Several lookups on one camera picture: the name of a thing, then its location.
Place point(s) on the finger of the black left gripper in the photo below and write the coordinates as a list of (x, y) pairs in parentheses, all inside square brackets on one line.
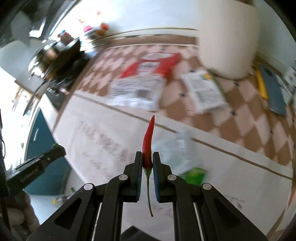
[(24, 174)]

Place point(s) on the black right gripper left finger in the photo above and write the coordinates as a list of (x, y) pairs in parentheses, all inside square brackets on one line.
[(94, 212)]

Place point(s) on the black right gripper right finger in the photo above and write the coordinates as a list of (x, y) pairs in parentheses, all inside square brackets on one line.
[(200, 212)]

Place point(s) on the red chili pepper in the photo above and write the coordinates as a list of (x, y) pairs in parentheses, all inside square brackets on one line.
[(147, 157)]

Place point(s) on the white green medicine box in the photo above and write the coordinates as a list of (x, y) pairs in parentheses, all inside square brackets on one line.
[(204, 91)]

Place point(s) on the red white sugar bag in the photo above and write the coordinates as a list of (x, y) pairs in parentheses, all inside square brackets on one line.
[(141, 84)]

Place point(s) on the teal cabinet door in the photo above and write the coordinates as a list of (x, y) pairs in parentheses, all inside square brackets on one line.
[(52, 175)]

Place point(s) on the green white packet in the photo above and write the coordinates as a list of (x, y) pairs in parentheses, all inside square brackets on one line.
[(195, 176)]

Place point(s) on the white crumpled wrapper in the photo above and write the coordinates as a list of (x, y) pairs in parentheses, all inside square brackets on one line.
[(177, 152)]

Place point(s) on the checkered beige tablecloth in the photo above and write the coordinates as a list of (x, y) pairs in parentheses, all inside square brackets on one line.
[(246, 151)]

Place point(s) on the black stove with pots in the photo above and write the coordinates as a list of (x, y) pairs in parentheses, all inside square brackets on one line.
[(57, 66)]

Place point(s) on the white printed packet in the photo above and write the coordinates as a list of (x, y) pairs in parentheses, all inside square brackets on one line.
[(287, 84)]

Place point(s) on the colourful toys on counter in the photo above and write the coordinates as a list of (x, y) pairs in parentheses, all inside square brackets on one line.
[(89, 32)]

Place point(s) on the yellow cloth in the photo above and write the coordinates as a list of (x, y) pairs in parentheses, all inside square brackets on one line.
[(260, 83)]

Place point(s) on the large cream cylindrical container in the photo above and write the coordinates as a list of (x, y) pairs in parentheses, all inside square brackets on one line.
[(228, 37)]

